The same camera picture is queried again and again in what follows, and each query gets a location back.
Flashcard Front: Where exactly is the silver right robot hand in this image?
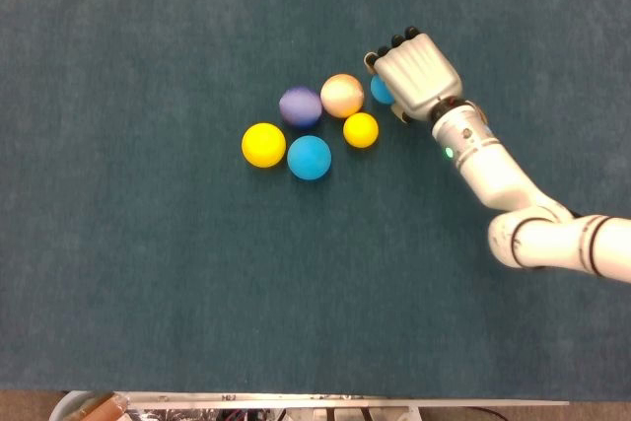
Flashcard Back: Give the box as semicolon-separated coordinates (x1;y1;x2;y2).
363;26;464;127

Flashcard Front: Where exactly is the small cyan foam ball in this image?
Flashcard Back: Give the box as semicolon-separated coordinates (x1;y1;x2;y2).
370;74;397;105

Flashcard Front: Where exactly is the small yellow foam ball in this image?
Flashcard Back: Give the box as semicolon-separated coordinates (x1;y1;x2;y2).
342;111;381;149

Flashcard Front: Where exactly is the peach foam ball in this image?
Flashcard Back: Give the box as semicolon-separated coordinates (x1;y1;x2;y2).
319;73;366;119

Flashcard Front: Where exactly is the large cyan foam ball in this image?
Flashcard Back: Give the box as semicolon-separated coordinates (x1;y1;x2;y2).
286;135;333;181

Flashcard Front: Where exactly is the large yellow foam ball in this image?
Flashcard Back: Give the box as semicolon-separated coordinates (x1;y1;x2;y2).
241;122;288;169

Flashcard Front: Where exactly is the purple foam ball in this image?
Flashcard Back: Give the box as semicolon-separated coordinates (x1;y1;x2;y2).
278;87;323;129

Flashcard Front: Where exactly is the teal carpet table cover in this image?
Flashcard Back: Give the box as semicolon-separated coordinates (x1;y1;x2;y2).
0;0;631;402

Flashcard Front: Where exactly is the aluminium frame rail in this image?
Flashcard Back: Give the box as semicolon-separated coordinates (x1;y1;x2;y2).
117;390;571;412

